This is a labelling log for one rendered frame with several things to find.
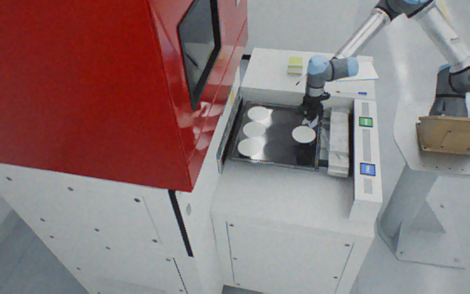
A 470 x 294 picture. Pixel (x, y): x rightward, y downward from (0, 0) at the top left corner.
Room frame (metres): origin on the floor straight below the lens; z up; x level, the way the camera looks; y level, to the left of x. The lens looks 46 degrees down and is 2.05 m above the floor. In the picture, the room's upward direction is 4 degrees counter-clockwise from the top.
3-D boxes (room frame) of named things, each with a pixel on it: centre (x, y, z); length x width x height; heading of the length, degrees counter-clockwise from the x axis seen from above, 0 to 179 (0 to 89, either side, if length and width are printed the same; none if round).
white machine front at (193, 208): (1.00, 0.07, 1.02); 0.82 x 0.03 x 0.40; 164
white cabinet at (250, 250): (1.17, -0.32, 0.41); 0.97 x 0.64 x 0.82; 164
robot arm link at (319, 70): (1.13, -0.34, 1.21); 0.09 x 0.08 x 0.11; 96
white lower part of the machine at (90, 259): (1.09, 0.40, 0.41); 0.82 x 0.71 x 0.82; 164
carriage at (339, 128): (1.07, -0.45, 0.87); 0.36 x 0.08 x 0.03; 164
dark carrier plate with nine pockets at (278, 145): (1.12, -0.19, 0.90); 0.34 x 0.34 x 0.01; 74
